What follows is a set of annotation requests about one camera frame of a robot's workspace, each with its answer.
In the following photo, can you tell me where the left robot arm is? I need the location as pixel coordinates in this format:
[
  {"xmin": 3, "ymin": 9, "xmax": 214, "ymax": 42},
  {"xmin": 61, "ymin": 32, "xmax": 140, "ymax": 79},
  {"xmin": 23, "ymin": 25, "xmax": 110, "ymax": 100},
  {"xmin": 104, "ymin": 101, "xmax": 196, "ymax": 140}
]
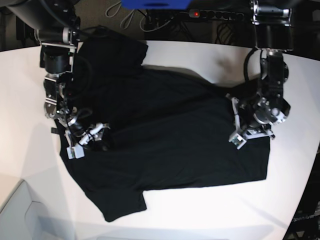
[{"xmin": 226, "ymin": 0, "xmax": 293, "ymax": 149}]

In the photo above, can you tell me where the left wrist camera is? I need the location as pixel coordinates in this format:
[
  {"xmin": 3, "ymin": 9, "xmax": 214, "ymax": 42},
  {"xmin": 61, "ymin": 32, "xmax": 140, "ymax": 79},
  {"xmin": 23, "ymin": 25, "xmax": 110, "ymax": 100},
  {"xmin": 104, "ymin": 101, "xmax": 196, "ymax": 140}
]
[{"xmin": 228, "ymin": 132, "xmax": 247, "ymax": 150}]

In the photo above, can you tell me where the blue box overhead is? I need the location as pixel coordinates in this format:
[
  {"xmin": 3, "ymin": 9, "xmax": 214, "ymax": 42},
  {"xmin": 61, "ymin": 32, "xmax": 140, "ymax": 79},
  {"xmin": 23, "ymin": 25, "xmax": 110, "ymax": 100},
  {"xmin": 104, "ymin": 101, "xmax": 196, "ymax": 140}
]
[{"xmin": 121, "ymin": 0, "xmax": 191, "ymax": 10}]

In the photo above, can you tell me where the black power strip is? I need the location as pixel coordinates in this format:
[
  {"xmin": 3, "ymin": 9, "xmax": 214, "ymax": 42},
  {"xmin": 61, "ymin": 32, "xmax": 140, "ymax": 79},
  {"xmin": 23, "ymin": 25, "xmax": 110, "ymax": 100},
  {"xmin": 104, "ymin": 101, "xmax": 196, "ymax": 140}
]
[{"xmin": 188, "ymin": 9, "xmax": 245, "ymax": 21}]

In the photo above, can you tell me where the black graphic t-shirt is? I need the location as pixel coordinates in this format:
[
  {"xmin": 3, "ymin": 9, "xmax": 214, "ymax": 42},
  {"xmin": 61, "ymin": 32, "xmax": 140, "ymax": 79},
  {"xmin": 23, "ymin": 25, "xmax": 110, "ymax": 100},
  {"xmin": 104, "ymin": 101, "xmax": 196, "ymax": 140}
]
[{"xmin": 57, "ymin": 29, "xmax": 270, "ymax": 222}]

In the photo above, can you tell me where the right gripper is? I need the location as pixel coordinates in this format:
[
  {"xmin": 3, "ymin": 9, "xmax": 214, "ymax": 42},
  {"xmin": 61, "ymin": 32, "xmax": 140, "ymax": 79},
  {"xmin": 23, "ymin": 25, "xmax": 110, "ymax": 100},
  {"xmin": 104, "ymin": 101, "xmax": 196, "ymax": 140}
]
[{"xmin": 64, "ymin": 121, "xmax": 110, "ymax": 150}]

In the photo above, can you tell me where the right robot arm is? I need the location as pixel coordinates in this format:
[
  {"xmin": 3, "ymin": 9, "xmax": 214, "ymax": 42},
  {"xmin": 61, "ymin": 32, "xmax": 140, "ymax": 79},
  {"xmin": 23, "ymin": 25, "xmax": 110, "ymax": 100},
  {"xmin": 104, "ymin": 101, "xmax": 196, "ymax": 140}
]
[{"xmin": 2, "ymin": 0, "xmax": 106, "ymax": 152}]

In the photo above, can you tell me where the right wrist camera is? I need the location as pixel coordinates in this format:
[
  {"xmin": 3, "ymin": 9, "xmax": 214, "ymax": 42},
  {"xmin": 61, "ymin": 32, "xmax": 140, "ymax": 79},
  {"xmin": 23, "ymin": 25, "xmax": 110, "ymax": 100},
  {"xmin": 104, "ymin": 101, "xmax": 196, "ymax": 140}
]
[{"xmin": 66, "ymin": 145, "xmax": 85, "ymax": 160}]

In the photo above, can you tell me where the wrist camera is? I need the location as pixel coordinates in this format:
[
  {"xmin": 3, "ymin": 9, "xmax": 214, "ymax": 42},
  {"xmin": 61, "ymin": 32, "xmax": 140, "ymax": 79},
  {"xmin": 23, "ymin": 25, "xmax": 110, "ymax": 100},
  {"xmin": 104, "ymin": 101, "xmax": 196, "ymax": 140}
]
[
  {"xmin": 66, "ymin": 145, "xmax": 85, "ymax": 160},
  {"xmin": 228, "ymin": 132, "xmax": 247, "ymax": 150}
]

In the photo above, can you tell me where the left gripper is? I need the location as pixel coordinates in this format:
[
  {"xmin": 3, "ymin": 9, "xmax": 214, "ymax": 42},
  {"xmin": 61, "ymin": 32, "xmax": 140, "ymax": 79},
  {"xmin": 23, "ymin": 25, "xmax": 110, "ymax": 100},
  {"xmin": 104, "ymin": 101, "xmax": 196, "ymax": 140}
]
[{"xmin": 225, "ymin": 93, "xmax": 275, "ymax": 140}]

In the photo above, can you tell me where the black device on floor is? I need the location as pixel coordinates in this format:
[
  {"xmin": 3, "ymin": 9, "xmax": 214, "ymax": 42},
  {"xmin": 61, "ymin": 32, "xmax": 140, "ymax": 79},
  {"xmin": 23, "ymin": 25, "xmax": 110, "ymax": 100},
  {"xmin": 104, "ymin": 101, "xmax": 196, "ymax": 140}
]
[{"xmin": 16, "ymin": 16, "xmax": 35, "ymax": 41}]

